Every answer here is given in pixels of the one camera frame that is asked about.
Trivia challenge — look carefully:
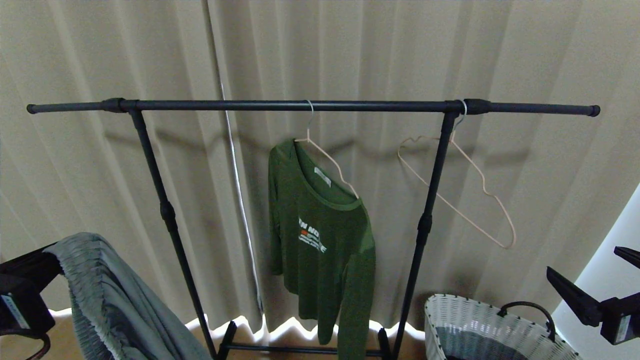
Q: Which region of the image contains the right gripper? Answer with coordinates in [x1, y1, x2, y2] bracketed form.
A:
[546, 246, 640, 346]

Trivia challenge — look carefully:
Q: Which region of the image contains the black clothes rack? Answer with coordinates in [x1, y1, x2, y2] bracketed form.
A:
[26, 97, 601, 360]

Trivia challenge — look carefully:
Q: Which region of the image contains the pale grey garment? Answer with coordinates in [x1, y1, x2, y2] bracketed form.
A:
[44, 232, 213, 360]

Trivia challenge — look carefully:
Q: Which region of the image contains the pink clothes hanger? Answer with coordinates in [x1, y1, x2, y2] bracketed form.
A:
[397, 100, 517, 250]
[294, 99, 360, 199]

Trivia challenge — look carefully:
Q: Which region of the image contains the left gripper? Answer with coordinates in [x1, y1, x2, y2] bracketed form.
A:
[0, 272, 56, 337]

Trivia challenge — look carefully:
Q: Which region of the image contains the white laundry basket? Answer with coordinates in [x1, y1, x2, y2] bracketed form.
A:
[424, 294, 583, 360]

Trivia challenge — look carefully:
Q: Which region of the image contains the green printed t-shirt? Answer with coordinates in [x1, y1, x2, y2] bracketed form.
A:
[268, 139, 377, 360]

